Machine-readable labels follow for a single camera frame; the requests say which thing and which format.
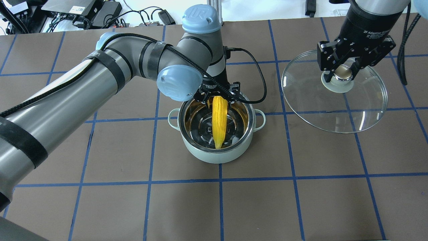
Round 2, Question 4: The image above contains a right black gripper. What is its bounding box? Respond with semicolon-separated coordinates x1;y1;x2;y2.
317;29;397;83

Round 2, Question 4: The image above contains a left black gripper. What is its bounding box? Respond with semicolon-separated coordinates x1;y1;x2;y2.
194;78;241;109

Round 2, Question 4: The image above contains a yellow corn cob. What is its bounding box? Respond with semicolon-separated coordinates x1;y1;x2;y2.
212;96;228;149

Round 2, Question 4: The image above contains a glass pot lid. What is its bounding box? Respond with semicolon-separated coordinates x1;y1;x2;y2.
281;50;388;133

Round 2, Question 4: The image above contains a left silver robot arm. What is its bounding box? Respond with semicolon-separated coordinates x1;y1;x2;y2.
0;4;241;211

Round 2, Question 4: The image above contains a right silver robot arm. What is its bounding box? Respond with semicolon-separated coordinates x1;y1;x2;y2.
317;0;427;89

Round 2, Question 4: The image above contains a pale green electric pot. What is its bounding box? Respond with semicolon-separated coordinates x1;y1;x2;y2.
167;96;266;164

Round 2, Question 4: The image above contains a black power adapter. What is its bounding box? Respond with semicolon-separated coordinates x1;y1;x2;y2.
90;1;122;29

